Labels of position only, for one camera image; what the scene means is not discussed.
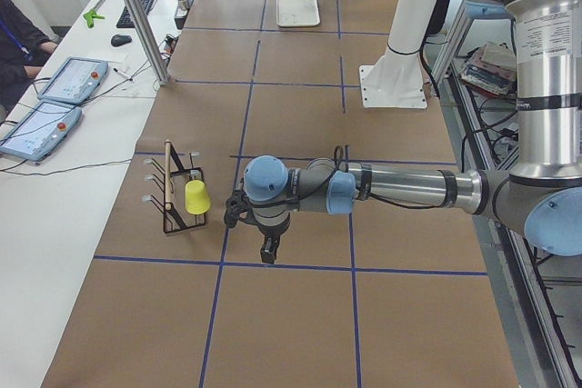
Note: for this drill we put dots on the person in black jacket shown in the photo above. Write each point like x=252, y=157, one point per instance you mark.
x=24, y=51

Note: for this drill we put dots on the metal cup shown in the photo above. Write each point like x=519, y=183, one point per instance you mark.
x=182, y=5

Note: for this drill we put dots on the yellow cup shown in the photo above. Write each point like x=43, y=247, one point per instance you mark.
x=197, y=199

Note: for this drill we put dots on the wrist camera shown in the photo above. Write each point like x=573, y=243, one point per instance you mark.
x=238, y=209

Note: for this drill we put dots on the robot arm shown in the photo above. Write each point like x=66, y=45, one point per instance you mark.
x=539, y=197

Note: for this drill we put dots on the green plastic clamp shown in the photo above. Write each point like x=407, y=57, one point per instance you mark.
x=91, y=16

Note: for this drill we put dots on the black marker pen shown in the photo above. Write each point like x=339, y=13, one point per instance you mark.
x=122, y=74

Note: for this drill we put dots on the upper teach pendant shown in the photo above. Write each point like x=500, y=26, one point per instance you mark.
x=75, y=80

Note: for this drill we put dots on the cream bear tray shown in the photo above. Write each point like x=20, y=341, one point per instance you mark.
x=297, y=13

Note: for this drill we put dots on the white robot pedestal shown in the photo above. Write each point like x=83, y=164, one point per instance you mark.
x=396, y=79

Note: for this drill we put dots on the stack of books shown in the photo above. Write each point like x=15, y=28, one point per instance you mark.
x=492, y=68

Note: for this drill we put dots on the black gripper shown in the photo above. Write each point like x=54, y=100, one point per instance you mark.
x=271, y=232

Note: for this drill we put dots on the teach pendant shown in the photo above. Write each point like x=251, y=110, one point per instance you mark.
x=75, y=80
x=41, y=131

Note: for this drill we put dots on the aluminium frame post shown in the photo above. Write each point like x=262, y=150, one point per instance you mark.
x=151, y=30

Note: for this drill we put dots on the black wire cup rack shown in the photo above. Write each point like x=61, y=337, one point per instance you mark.
x=171, y=176

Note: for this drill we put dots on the black computer mouse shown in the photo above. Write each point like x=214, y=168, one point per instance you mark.
x=120, y=40

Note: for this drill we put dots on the lower teach pendant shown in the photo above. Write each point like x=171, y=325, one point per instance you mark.
x=41, y=131

